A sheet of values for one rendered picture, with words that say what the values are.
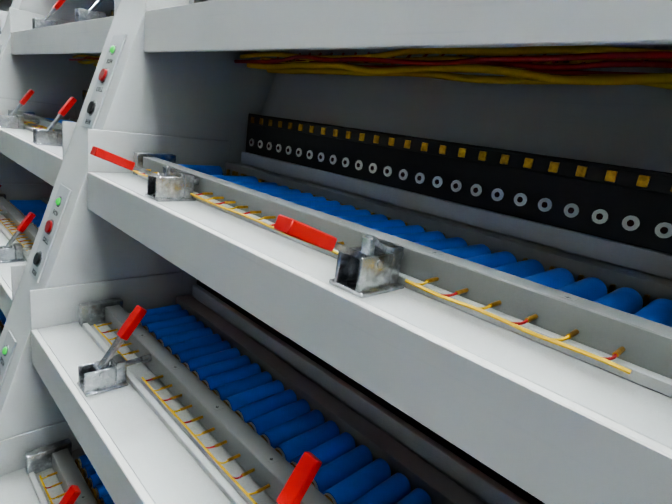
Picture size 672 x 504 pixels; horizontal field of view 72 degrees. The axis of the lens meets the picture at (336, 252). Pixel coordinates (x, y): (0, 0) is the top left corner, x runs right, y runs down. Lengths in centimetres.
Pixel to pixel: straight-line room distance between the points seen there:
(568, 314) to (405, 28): 20
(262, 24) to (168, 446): 37
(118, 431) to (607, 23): 46
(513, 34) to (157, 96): 47
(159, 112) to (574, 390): 56
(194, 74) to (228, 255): 37
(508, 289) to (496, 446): 8
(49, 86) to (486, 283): 119
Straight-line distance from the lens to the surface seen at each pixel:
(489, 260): 33
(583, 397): 22
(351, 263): 28
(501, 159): 42
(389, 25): 34
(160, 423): 48
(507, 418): 22
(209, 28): 51
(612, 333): 26
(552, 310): 26
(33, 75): 133
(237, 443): 42
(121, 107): 64
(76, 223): 64
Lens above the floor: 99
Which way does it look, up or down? 2 degrees down
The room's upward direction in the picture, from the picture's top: 21 degrees clockwise
